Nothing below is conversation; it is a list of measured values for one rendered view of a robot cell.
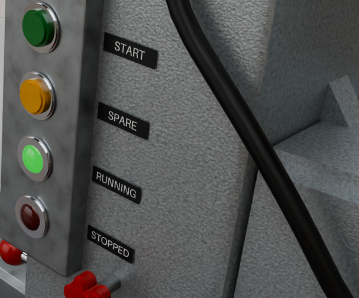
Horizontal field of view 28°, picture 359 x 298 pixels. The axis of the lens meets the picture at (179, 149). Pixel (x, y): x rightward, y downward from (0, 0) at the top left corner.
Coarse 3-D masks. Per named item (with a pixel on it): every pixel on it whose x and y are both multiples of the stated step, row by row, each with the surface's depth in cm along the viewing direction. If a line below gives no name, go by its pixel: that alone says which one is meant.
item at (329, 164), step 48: (192, 48) 43; (240, 96) 43; (288, 144) 47; (336, 144) 48; (288, 192) 42; (336, 192) 44; (288, 240) 46; (336, 240) 44; (240, 288) 50; (288, 288) 47; (336, 288) 43
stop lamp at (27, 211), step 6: (24, 204) 57; (24, 210) 57; (30, 210) 56; (24, 216) 57; (30, 216) 56; (36, 216) 56; (24, 222) 57; (30, 222) 57; (36, 222) 56; (30, 228) 57; (36, 228) 57
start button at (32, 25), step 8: (24, 16) 51; (32, 16) 50; (40, 16) 50; (24, 24) 51; (32, 24) 50; (40, 24) 50; (48, 24) 50; (24, 32) 51; (32, 32) 50; (40, 32) 50; (48, 32) 50; (32, 40) 50; (40, 40) 50; (48, 40) 50
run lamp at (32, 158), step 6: (24, 150) 55; (30, 150) 54; (36, 150) 54; (24, 156) 55; (30, 156) 54; (36, 156) 54; (24, 162) 55; (30, 162) 54; (36, 162) 54; (42, 162) 54; (30, 168) 55; (36, 168) 54
